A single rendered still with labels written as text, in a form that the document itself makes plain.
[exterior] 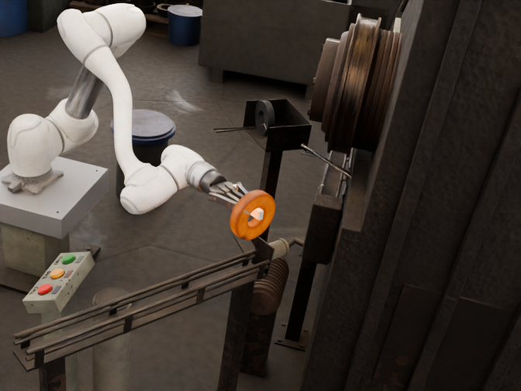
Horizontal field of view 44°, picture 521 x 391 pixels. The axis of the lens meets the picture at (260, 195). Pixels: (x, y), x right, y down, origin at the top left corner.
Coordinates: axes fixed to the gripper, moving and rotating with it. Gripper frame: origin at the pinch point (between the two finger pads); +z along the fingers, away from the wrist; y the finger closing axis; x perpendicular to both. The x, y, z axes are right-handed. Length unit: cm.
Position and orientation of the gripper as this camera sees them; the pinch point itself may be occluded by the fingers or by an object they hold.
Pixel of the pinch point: (253, 210)
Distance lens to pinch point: 189.4
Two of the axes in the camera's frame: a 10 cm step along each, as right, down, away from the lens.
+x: 1.1, -8.5, -5.1
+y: -7.2, 2.8, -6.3
